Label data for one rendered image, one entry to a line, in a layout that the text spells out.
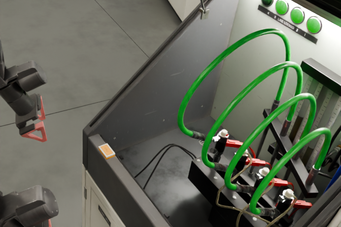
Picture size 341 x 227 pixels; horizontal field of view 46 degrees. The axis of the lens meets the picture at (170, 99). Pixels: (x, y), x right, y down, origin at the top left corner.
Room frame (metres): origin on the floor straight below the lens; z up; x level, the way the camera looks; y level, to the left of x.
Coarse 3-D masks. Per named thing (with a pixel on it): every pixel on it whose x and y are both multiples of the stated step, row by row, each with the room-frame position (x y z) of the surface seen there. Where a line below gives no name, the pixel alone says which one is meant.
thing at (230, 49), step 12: (252, 36) 0.85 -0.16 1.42; (228, 48) 0.81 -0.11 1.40; (288, 48) 0.95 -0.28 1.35; (216, 60) 0.79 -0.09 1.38; (288, 60) 0.97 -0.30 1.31; (204, 72) 0.77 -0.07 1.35; (192, 84) 0.76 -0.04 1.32; (276, 96) 0.98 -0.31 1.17; (180, 108) 0.74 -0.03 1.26; (180, 120) 0.73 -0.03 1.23; (192, 132) 0.77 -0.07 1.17
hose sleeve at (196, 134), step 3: (195, 132) 0.78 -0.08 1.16; (192, 135) 0.77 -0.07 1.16; (195, 135) 0.77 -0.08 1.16; (198, 135) 0.78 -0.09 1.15; (201, 135) 0.79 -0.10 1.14; (204, 135) 0.80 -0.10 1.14; (195, 138) 0.77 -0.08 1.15; (198, 138) 0.78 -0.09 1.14; (201, 138) 0.79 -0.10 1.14; (204, 138) 0.79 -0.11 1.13
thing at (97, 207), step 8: (88, 176) 0.91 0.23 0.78; (88, 184) 0.91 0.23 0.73; (96, 184) 0.87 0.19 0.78; (88, 192) 0.91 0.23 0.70; (96, 192) 0.86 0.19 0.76; (88, 200) 0.91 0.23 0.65; (96, 200) 0.86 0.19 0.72; (104, 200) 0.82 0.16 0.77; (88, 208) 0.90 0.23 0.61; (96, 208) 0.86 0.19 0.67; (104, 208) 0.82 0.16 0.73; (112, 208) 0.79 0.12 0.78; (88, 216) 0.90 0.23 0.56; (96, 216) 0.86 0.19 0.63; (104, 216) 0.82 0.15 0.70; (112, 216) 0.78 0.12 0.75; (88, 224) 0.90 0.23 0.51; (96, 224) 0.86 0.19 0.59; (104, 224) 0.82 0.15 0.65; (112, 224) 0.78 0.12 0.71; (120, 224) 0.75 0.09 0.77
